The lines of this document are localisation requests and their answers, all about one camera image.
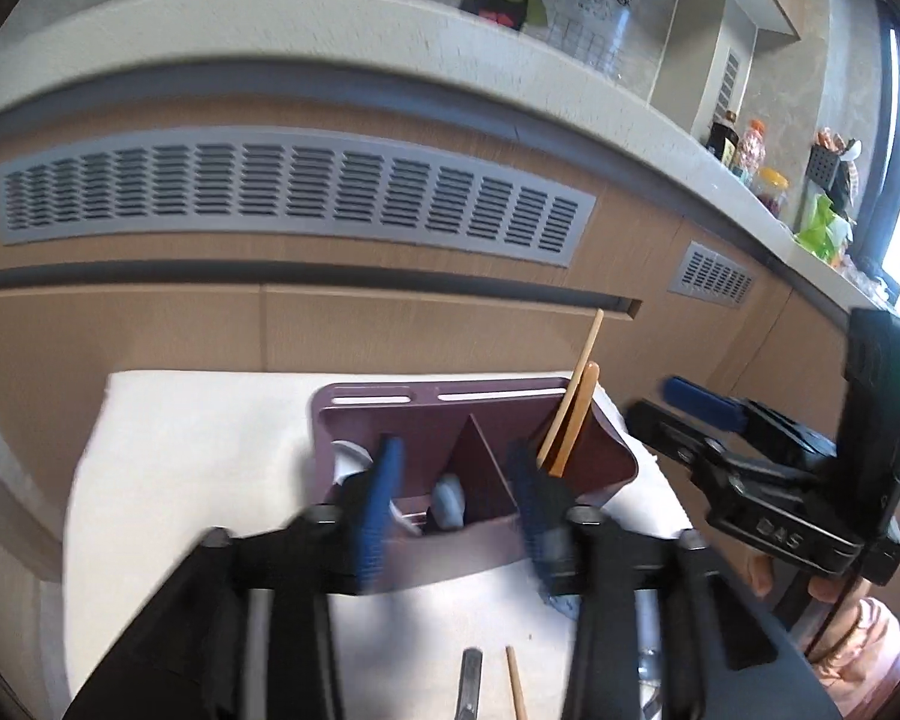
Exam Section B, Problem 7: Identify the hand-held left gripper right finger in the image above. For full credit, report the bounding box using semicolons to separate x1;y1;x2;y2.
504;441;845;720

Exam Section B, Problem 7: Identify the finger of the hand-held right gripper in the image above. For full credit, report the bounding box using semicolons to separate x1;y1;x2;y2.
661;377;841;466
626;399;730;482

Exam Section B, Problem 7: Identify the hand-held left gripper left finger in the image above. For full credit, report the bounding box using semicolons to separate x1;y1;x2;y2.
64;435;410;720

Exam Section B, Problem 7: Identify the metal utensil white ball end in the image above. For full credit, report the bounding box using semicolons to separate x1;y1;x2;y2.
334;441;373;485

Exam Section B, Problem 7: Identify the blue plastic spoon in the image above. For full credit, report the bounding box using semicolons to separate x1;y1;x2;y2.
429;474;467;532

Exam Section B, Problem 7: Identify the purple utensil holder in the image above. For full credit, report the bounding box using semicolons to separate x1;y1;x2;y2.
311;377;638;595

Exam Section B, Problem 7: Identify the wooden spoon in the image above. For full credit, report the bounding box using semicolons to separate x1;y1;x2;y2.
549;361;601;477

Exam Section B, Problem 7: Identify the wooden chopstick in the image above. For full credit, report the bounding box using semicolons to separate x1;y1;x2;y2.
505;645;530;720
536;309;605;466

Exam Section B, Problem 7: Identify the person's right hand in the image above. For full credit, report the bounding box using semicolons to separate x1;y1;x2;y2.
745;549;860;608

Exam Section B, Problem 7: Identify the small grey vent grille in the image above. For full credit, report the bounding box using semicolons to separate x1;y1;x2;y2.
667;241;757;308

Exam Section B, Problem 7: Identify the white towel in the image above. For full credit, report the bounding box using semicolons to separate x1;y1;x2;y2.
60;369;695;720

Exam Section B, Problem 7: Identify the green plastic bag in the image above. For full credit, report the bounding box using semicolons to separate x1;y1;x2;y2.
795;195;853;263

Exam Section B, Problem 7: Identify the yellow lid jar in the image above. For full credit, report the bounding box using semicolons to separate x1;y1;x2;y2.
754;167;790;217

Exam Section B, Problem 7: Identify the dark sauce bottle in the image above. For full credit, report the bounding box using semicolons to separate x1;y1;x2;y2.
705;111;740;166

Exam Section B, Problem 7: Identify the wooden cabinet front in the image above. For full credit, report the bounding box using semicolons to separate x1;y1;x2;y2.
0;90;871;578

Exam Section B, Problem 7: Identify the black storage rack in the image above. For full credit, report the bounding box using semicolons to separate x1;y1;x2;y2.
806;131;863;218

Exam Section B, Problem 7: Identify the large grey vent grille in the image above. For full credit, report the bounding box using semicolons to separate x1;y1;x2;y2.
0;126;597;269

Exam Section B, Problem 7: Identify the stone countertop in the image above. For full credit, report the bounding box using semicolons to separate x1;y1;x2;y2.
0;0;900;331

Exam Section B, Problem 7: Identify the grey spoon black handle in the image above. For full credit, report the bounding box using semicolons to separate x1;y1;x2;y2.
454;649;485;720

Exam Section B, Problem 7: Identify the black cable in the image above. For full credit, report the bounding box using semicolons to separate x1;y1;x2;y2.
806;577;867;665

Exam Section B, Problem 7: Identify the beige wall cupboard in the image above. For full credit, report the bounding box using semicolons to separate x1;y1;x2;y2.
649;0;758;143

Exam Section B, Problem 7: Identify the cartoon wall poster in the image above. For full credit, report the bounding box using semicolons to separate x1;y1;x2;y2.
330;0;680;80

